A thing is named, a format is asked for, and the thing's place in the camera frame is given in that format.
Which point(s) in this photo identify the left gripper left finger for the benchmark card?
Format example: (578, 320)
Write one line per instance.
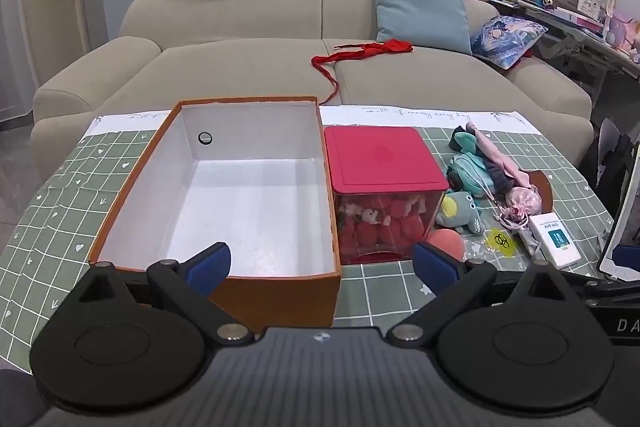
(185, 288)

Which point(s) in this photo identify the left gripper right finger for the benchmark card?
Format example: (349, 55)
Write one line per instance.
(458, 286)

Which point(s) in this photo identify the coral pink ball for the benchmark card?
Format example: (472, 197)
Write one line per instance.
(448, 241)

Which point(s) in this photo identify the grey shark plush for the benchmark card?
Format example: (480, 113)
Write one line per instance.
(459, 211)

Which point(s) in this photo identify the pink scrunchie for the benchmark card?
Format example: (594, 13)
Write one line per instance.
(520, 204)

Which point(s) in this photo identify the dark navy sock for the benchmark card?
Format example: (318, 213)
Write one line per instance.
(501, 182)

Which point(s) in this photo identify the pink sock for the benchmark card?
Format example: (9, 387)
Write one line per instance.
(506, 163)

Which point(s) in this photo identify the yellow sticker bag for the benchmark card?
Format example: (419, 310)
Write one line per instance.
(501, 243)

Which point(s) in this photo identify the red lid clear container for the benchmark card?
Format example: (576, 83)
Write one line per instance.
(387, 187)

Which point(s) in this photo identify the green grid tablecloth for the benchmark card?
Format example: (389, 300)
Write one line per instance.
(47, 252)

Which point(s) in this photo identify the orange cardboard box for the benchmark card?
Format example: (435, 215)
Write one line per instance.
(248, 172)

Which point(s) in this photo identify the brown leather piece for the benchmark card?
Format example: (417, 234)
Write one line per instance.
(539, 180)

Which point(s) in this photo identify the black backpack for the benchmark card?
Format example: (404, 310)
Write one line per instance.
(607, 165)

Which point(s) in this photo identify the anime print cushion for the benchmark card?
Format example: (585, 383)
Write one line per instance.
(504, 40)

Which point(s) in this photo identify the red ribbon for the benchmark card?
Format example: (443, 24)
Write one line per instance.
(355, 52)

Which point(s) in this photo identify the beige sofa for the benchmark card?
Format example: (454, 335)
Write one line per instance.
(173, 50)

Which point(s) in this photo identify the light blue cushion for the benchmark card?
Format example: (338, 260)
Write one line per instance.
(438, 24)

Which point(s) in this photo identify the cluttered side desk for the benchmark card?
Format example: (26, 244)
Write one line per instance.
(591, 28)

